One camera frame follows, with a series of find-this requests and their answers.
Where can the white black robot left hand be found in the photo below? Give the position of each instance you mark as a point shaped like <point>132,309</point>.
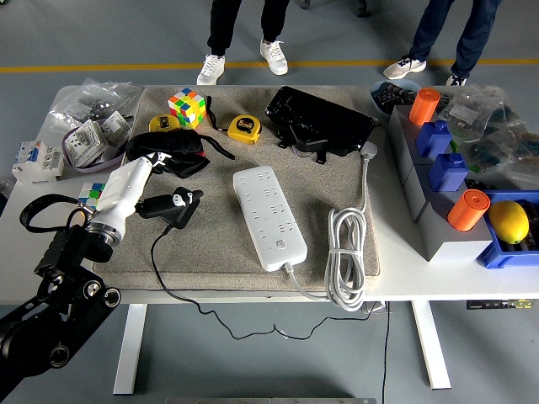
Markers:
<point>122,189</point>

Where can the white power strip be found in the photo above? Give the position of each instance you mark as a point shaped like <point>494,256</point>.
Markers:
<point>269,219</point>

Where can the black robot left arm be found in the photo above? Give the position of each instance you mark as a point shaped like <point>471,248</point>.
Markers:
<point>63,294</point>

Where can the small colourful puzzle cube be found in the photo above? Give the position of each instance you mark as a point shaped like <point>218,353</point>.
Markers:
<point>90,193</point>

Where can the black cloth pouch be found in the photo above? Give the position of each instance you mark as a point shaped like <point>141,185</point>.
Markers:
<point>168,145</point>

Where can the flat yellow tape measure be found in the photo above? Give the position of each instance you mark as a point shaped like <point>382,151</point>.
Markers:
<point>162,123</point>

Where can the white circuit breaker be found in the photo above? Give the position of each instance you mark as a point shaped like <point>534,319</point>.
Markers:
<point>38,162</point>

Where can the clear plastic bag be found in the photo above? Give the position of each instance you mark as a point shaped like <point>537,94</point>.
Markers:
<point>101,94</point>

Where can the large colourful puzzle cube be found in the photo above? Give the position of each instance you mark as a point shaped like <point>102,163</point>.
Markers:
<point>185,107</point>

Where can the grey-brown mat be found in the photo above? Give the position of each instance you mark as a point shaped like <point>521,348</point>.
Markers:
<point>210,252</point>

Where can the thick yellow tape measure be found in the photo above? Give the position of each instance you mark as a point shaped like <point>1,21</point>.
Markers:
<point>244,128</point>

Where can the white table leg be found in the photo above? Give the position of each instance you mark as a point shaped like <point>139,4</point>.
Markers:
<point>128,349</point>
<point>429,345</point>

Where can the person in black trousers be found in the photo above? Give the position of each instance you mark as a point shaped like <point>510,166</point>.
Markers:
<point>221,25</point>

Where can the black rectangular device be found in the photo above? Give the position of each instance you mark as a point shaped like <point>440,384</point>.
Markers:
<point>320,118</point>

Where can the grey box under table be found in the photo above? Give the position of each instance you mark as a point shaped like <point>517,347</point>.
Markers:
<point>375,307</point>

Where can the blue bowl with parts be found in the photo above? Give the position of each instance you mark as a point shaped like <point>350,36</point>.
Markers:
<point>391,94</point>

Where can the orange cylinder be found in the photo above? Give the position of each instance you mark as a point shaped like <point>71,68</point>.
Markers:
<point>467,210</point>
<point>424,105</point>

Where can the blue block with knob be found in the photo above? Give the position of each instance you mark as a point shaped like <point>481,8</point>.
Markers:
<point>433,141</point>
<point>447,173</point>

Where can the grey block holder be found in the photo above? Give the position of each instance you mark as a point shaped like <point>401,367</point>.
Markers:
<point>446,244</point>

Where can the green plastic piece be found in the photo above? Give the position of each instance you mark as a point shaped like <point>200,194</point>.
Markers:
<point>453,146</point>

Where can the person in blue trousers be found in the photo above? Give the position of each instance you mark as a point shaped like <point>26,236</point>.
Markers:
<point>433,29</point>

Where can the blue plastic bin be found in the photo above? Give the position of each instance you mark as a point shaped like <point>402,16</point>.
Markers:
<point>492,254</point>

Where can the clear bags of parts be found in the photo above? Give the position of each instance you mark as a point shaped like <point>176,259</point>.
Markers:
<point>497,126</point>

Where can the yellow lemon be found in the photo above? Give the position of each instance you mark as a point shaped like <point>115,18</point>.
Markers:
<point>508,222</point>

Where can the black table control panel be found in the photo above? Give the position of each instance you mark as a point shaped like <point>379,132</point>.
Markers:
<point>497,304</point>

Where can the white wall socket panel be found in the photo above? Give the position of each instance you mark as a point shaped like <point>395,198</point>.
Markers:
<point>115,126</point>
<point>86,141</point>

